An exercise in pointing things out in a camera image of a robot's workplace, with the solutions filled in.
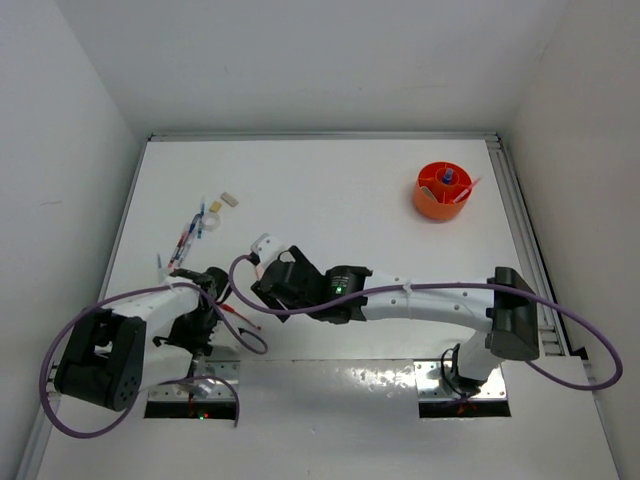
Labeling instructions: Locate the red gel pen long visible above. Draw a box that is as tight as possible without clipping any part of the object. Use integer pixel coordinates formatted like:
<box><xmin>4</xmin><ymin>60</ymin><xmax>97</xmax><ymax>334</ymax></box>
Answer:
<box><xmin>219</xmin><ymin>303</ymin><xmax>262</xmax><ymax>331</ymax></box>

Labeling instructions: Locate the white glue bottle blue cap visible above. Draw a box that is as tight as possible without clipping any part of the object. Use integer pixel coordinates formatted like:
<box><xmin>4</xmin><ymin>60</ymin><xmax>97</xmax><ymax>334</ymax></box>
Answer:
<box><xmin>441</xmin><ymin>168</ymin><xmax>454</xmax><ymax>185</ymax></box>

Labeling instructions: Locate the orange highlighter pen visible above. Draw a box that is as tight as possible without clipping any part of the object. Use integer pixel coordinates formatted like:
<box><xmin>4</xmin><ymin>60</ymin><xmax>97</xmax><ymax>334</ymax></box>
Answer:
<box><xmin>452</xmin><ymin>177</ymin><xmax>482</xmax><ymax>204</ymax></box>

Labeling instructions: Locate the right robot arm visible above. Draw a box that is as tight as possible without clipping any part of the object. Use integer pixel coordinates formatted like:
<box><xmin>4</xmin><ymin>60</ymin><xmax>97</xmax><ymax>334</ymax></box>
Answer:
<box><xmin>250</xmin><ymin>237</ymin><xmax>540</xmax><ymax>397</ymax></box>

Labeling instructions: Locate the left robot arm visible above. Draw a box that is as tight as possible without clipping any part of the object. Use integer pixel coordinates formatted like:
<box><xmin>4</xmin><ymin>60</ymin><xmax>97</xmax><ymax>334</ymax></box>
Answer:
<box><xmin>54</xmin><ymin>267</ymin><xmax>230</xmax><ymax>412</ymax></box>

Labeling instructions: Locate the beige eraser block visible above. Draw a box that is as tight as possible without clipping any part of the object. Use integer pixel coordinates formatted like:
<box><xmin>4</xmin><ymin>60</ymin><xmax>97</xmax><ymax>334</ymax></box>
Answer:
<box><xmin>220</xmin><ymin>192</ymin><xmax>238</xmax><ymax>207</ymax></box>

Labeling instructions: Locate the teal capped pen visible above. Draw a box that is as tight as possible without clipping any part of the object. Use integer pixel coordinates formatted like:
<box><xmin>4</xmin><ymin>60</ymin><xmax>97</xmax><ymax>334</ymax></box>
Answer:
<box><xmin>197</xmin><ymin>196</ymin><xmax>206</xmax><ymax>239</ymax></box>

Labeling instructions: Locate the blue gel pen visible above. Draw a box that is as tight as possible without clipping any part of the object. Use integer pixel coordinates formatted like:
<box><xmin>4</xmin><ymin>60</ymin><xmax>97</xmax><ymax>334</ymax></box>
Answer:
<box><xmin>174</xmin><ymin>214</ymin><xmax>199</xmax><ymax>268</ymax></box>

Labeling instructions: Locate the dark red gel pen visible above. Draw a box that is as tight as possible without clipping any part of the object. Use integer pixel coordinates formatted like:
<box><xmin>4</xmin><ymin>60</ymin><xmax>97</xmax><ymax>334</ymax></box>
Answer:
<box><xmin>167</xmin><ymin>220</ymin><xmax>196</xmax><ymax>269</ymax></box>

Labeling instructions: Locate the orange round compartment container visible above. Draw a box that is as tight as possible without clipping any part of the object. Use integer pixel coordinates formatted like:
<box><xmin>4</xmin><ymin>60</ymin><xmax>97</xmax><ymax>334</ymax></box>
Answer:
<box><xmin>412</xmin><ymin>161</ymin><xmax>472</xmax><ymax>222</ymax></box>

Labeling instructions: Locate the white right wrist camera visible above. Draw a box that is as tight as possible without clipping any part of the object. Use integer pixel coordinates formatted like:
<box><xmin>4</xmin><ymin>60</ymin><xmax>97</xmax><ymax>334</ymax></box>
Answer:
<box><xmin>250</xmin><ymin>233</ymin><xmax>287</xmax><ymax>268</ymax></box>

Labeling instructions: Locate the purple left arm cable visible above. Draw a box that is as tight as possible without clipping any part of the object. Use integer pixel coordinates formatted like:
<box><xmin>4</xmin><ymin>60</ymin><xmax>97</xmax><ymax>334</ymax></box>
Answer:
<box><xmin>38</xmin><ymin>282</ymin><xmax>269</xmax><ymax>440</ymax></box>

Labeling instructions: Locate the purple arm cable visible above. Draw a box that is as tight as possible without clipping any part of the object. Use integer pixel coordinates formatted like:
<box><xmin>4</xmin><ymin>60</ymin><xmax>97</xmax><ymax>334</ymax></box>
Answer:
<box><xmin>228</xmin><ymin>253</ymin><xmax>624</xmax><ymax>391</ymax></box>
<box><xmin>38</xmin><ymin>282</ymin><xmax>269</xmax><ymax>440</ymax></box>

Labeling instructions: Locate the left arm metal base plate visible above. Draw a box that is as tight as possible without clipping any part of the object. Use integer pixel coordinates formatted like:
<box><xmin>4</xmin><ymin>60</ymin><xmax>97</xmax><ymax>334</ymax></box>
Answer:
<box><xmin>147</xmin><ymin>361</ymin><xmax>240</xmax><ymax>403</ymax></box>

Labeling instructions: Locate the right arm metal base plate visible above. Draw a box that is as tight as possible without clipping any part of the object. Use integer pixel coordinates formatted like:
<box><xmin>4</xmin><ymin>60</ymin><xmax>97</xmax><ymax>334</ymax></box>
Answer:
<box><xmin>413</xmin><ymin>359</ymin><xmax>508</xmax><ymax>403</ymax></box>

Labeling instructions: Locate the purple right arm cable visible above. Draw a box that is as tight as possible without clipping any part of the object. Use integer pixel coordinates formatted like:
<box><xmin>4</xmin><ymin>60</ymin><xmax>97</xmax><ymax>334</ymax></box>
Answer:
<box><xmin>228</xmin><ymin>253</ymin><xmax>624</xmax><ymax>391</ymax></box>

